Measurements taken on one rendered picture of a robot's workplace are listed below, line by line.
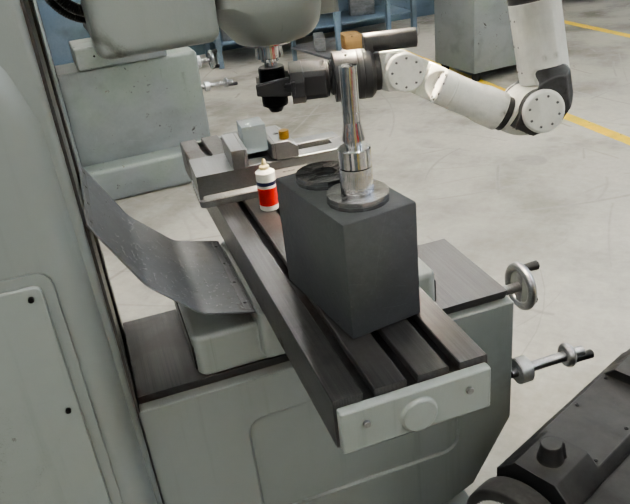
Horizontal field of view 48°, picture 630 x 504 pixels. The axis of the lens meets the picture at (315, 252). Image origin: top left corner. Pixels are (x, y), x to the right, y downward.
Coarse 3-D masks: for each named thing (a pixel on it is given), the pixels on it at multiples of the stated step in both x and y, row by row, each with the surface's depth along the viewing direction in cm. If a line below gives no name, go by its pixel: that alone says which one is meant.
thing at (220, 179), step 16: (224, 144) 156; (240, 144) 152; (304, 144) 161; (320, 144) 162; (336, 144) 157; (192, 160) 158; (208, 160) 157; (224, 160) 156; (240, 160) 150; (256, 160) 154; (272, 160) 153; (288, 160) 153; (304, 160) 154; (320, 160) 155; (336, 160) 156; (192, 176) 159; (208, 176) 149; (224, 176) 150; (240, 176) 152; (208, 192) 151; (224, 192) 152; (240, 192) 152; (256, 192) 153
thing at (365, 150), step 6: (342, 144) 99; (366, 144) 98; (342, 150) 96; (348, 150) 96; (354, 150) 96; (360, 150) 96; (366, 150) 96; (342, 156) 96; (348, 156) 96; (354, 156) 96; (360, 156) 96
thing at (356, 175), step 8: (344, 160) 96; (352, 160) 96; (360, 160) 96; (368, 160) 97; (344, 168) 97; (352, 168) 96; (360, 168) 96; (368, 168) 97; (344, 176) 98; (352, 176) 97; (360, 176) 97; (368, 176) 98; (344, 184) 98; (352, 184) 98; (360, 184) 98; (368, 184) 98; (344, 192) 99; (352, 192) 98; (360, 192) 98; (368, 192) 99
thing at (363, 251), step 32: (288, 192) 108; (320, 192) 105; (384, 192) 99; (288, 224) 112; (320, 224) 101; (352, 224) 95; (384, 224) 97; (416, 224) 100; (288, 256) 117; (320, 256) 104; (352, 256) 97; (384, 256) 99; (416, 256) 102; (320, 288) 108; (352, 288) 99; (384, 288) 102; (416, 288) 105; (352, 320) 101; (384, 320) 104
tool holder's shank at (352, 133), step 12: (348, 72) 91; (348, 84) 92; (348, 96) 93; (348, 108) 94; (348, 120) 94; (360, 120) 95; (348, 132) 95; (360, 132) 95; (348, 144) 96; (360, 144) 96
